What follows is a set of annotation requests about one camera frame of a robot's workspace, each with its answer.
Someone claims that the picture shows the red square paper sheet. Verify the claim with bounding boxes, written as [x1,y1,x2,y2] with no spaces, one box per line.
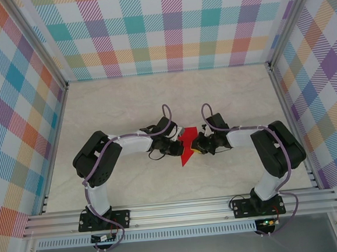
[176,126,201,168]

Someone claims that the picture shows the right small circuit board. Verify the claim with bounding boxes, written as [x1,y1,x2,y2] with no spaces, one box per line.
[259,218,279,228]

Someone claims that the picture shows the small circuit board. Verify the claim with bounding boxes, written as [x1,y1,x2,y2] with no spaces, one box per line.
[90,232,118,243]
[259,218,279,228]

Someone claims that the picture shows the left small circuit board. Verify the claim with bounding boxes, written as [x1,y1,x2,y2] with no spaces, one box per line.
[90,232,118,243]

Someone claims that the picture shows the left gripper thin black wire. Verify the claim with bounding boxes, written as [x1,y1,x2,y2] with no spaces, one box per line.
[147,149,168,161]

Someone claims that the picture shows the gripper thin black wire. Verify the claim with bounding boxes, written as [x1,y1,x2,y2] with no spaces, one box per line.
[213,144,234,155]
[147,149,168,161]

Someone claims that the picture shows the right gripper thin black wire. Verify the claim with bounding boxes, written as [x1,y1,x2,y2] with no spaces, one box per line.
[213,144,234,155]

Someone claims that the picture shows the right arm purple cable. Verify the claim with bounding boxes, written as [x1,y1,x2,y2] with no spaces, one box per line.
[199,95,302,242]

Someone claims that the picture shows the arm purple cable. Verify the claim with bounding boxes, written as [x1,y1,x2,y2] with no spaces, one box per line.
[199,95,302,242]
[76,103,183,252]

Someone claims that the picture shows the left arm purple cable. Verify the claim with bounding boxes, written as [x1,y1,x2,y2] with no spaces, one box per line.
[76,103,183,252]

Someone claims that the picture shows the long aluminium mounting rail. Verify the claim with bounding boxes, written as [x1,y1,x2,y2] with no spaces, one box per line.
[20,187,337,239]

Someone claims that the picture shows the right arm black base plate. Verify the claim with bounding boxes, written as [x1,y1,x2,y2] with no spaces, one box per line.
[232,195,286,219]

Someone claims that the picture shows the aluminium side rail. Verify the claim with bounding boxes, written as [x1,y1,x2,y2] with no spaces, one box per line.
[267,61,320,194]
[30,84,80,215]

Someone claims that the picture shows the perforated metal cable tray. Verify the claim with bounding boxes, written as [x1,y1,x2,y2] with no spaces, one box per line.
[36,220,258,250]

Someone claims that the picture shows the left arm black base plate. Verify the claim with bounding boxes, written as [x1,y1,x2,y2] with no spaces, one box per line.
[77,208,132,233]

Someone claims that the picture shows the aluminium frame post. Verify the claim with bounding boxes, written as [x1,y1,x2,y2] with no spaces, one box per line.
[2,0,70,95]
[259,0,324,71]

